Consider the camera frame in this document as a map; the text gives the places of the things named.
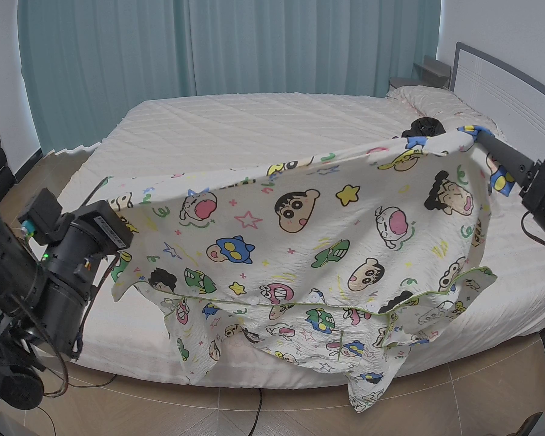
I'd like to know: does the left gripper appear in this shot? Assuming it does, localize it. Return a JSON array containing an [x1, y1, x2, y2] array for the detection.
[[45, 199, 135, 286]]

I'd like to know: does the white printed pyjama top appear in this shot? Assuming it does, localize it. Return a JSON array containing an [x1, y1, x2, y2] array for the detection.
[[97, 125, 517, 415]]

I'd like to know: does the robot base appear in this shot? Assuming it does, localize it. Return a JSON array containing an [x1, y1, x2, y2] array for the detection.
[[518, 402, 545, 436]]

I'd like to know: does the black garment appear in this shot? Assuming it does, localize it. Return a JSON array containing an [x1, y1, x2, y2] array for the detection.
[[401, 117, 447, 141]]

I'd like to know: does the cream pillow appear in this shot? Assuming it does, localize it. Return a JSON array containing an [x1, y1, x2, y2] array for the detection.
[[386, 85, 497, 129]]

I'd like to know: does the grey bedside table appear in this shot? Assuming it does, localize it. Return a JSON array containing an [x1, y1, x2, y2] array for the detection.
[[388, 55, 453, 92]]

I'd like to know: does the blue-green curtain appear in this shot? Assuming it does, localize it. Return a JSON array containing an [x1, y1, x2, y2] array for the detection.
[[182, 0, 442, 100], [18, 0, 196, 154]]

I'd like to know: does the bed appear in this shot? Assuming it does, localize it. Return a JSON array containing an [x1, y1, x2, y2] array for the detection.
[[54, 41, 545, 391]]

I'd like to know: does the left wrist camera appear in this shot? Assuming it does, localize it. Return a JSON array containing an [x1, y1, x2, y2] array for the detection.
[[19, 188, 75, 249]]

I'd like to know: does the black cable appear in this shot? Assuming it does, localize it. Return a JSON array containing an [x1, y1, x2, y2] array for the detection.
[[250, 386, 263, 436], [521, 211, 545, 256]]

